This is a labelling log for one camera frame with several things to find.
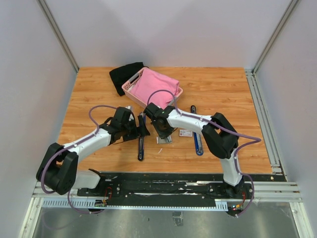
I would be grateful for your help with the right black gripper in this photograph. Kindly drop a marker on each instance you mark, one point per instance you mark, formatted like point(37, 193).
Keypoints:
point(162, 134)

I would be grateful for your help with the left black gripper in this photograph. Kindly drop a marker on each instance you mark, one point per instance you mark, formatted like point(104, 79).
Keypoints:
point(142, 132)

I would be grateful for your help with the silver staple strips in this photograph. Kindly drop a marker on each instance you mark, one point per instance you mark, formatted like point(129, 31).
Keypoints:
point(166, 140)

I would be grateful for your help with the red staple box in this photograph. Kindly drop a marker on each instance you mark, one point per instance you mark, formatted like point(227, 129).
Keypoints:
point(185, 133)

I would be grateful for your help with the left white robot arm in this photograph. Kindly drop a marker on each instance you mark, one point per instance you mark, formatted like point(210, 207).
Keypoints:
point(58, 172)

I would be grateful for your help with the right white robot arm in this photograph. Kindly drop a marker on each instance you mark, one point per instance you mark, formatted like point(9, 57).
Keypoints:
point(215, 130)

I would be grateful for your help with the pink folded cloth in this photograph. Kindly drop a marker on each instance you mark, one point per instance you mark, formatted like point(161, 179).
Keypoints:
point(151, 81)

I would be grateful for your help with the pink plastic basket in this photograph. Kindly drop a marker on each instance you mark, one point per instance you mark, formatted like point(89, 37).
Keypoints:
point(128, 85)

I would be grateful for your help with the black folded cloth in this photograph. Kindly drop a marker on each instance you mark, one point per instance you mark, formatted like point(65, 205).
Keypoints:
point(122, 74)

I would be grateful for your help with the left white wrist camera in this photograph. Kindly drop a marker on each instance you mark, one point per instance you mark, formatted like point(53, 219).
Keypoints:
point(130, 108)

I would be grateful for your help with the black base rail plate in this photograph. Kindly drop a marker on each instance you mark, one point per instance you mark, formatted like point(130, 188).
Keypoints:
point(165, 190)

